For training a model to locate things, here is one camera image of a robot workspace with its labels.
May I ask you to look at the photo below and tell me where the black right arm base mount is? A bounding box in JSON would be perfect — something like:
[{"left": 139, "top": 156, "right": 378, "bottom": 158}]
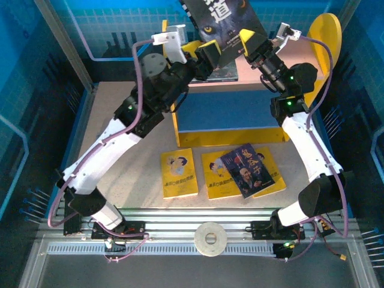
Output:
[{"left": 250, "top": 220, "right": 306, "bottom": 241}]

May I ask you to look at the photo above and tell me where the aluminium frame post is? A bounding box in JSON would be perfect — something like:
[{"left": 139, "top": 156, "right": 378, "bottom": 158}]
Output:
[
  {"left": 34, "top": 0, "right": 95, "bottom": 92},
  {"left": 338, "top": 0, "right": 361, "bottom": 23}
]

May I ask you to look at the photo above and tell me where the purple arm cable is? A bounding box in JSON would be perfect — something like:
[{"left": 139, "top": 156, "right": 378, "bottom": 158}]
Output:
[
  {"left": 47, "top": 38, "right": 155, "bottom": 262},
  {"left": 277, "top": 34, "right": 350, "bottom": 262}
]

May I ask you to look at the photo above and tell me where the yellow book boy bending over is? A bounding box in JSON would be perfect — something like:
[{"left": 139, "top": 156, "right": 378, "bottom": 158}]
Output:
[{"left": 200, "top": 151, "right": 243, "bottom": 200}]

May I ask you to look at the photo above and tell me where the black ribbed bracket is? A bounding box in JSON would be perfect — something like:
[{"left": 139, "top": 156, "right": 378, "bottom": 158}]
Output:
[{"left": 62, "top": 187, "right": 84, "bottom": 236}]

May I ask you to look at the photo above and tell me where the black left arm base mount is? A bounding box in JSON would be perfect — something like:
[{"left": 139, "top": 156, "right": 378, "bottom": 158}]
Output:
[{"left": 91, "top": 220, "right": 147, "bottom": 241}]

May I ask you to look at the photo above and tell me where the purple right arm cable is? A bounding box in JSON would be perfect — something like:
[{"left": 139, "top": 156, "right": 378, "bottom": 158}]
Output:
[{"left": 277, "top": 34, "right": 350, "bottom": 262}]

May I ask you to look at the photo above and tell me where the dark wolf cover book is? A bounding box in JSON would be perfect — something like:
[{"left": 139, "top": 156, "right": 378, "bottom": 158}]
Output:
[{"left": 179, "top": 0, "right": 267, "bottom": 69}]

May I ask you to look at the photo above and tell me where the slotted grey cable duct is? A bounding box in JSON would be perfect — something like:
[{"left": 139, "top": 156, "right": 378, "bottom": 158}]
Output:
[{"left": 47, "top": 244, "right": 277, "bottom": 256}]

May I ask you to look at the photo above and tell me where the dark old man cover book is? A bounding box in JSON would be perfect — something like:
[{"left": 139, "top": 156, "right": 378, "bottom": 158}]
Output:
[{"left": 220, "top": 143, "right": 276, "bottom": 199}]

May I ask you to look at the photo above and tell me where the red wire with yellow connector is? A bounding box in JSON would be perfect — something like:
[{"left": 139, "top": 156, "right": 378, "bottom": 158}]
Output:
[{"left": 317, "top": 220, "right": 349, "bottom": 262}]

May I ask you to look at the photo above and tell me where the grey round disc with hole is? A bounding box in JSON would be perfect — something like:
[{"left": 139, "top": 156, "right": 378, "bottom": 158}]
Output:
[{"left": 193, "top": 221, "right": 228, "bottom": 257}]

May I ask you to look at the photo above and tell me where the black box with green light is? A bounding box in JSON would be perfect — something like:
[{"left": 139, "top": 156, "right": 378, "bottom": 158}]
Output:
[{"left": 272, "top": 241, "right": 294, "bottom": 260}]

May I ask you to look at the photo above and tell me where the yellow book boy with doll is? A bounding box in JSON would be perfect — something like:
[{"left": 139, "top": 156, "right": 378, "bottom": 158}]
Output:
[{"left": 160, "top": 148, "right": 199, "bottom": 199}]

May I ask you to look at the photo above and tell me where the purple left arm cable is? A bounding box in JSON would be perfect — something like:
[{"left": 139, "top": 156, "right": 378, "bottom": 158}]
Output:
[{"left": 47, "top": 38, "right": 155, "bottom": 262}]

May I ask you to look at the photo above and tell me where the yellow blue wooden bookshelf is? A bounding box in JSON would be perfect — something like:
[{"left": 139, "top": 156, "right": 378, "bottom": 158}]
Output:
[{"left": 161, "top": 13, "right": 343, "bottom": 148}]

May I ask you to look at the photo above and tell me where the yellow book boy carrying sack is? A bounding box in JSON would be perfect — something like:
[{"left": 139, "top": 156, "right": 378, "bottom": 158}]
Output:
[{"left": 253, "top": 146, "right": 286, "bottom": 199}]

